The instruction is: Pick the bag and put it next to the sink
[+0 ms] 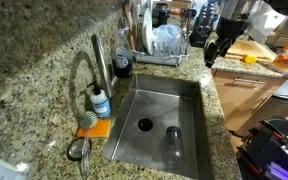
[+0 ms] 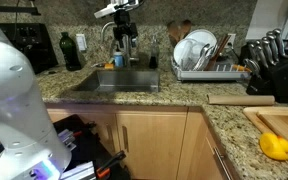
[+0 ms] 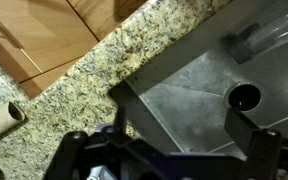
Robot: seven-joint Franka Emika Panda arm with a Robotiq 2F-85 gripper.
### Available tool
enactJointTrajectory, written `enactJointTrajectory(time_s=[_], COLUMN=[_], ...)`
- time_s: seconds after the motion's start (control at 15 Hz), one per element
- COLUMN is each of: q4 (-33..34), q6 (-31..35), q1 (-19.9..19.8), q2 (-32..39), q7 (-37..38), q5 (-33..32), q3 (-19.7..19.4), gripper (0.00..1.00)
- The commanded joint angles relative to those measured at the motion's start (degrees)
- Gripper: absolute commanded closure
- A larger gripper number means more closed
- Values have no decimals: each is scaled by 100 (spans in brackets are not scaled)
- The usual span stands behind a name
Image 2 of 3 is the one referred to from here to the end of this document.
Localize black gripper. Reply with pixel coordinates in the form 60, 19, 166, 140
112, 9, 139, 50

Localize stainless steel sink basin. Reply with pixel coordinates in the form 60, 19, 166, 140
73, 68, 161, 94

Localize soap dispenser with blue label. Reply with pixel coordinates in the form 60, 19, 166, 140
113, 46, 125, 69

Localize chrome arched faucet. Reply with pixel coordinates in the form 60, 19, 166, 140
100, 21, 141, 68

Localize wooden spoon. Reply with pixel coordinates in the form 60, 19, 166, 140
178, 19, 194, 42
166, 20, 182, 48

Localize dark green glass bottle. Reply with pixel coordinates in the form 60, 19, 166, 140
58, 31, 82, 72

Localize white plate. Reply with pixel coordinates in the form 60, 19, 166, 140
183, 28, 218, 56

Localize metal spoons in rack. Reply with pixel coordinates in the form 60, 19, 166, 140
193, 43, 216, 72

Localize grey dish rack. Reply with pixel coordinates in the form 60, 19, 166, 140
170, 56, 252, 82

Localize brown wooden utensils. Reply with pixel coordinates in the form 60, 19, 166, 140
204, 33, 232, 72

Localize black coffee maker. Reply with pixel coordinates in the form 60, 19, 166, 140
0, 22, 59, 75

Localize wooden cabinet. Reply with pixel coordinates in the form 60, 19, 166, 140
45, 103, 242, 180

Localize black robot cart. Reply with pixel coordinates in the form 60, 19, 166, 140
52, 114, 132, 180

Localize orange and black clamp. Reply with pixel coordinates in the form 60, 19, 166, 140
95, 149, 127, 180

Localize kitchen scissors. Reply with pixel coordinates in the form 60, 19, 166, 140
242, 58, 262, 78

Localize wooden rolling pin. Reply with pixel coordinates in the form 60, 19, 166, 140
206, 93, 276, 107

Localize white paper towel roll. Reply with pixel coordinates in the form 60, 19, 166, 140
245, 0, 288, 41

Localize large wooden cutting board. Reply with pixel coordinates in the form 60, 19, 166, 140
242, 106, 288, 171

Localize black knife block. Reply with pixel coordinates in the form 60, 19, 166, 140
245, 54, 288, 104

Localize small wooden cutting board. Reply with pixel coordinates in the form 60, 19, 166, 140
256, 110, 288, 161

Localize yellow rubber duck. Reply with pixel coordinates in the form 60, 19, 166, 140
259, 132, 288, 162

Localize dish brush with clear handle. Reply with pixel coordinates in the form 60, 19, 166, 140
91, 60, 107, 68

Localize white wall outlet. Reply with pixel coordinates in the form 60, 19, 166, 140
75, 33, 88, 52
226, 33, 238, 48

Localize steel handled knife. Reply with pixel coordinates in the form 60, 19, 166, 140
272, 28, 288, 60
246, 41, 259, 63
254, 44, 269, 69
266, 31, 281, 64
260, 36, 275, 66

